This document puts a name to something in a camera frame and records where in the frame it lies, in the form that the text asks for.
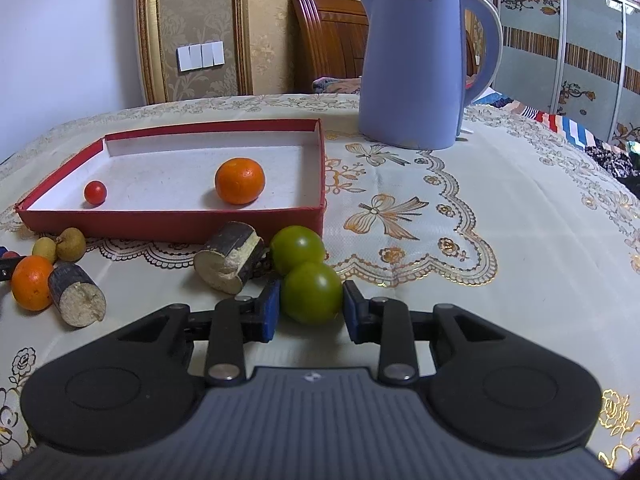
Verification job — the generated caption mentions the brown longan fruit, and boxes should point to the brown longan fruit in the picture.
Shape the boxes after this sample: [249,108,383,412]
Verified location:
[55,228,86,262]

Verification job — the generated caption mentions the white wall switch panel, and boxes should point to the white wall switch panel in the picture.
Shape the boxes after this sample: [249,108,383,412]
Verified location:
[177,41,224,73]

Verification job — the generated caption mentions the orange mandarin outside tray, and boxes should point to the orange mandarin outside tray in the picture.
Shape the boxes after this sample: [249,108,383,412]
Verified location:
[11,256,53,312]

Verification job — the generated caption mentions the red cherry tomato in tray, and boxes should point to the red cherry tomato in tray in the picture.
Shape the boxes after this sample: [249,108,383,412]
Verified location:
[84,180,107,207]

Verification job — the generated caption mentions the green tomato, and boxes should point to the green tomato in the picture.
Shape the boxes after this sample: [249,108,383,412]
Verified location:
[280,261,343,325]
[270,226,326,276]

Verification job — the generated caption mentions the patterned wardrobe sliding doors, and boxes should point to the patterned wardrobe sliding doors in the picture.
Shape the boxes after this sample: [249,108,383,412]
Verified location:
[494,0,639,146]

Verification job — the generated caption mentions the yellow longan fruit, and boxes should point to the yellow longan fruit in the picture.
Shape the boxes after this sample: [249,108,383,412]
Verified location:
[32,236,56,264]

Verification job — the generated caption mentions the wooden bed headboard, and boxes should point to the wooden bed headboard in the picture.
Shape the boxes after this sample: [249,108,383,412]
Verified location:
[290,0,484,93]

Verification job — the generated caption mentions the orange mandarin in tray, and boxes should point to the orange mandarin in tray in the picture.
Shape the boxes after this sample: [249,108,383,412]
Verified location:
[215,157,266,206]

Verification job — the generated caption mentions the blue electric kettle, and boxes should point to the blue electric kettle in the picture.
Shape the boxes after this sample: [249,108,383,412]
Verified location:
[358,0,503,150]

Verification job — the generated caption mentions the red cardboard tray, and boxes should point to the red cardboard tray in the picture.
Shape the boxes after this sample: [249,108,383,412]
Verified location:
[15,118,324,244]

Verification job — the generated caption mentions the gold wall frame moulding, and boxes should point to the gold wall frame moulding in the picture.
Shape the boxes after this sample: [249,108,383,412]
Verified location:
[136,0,253,104]

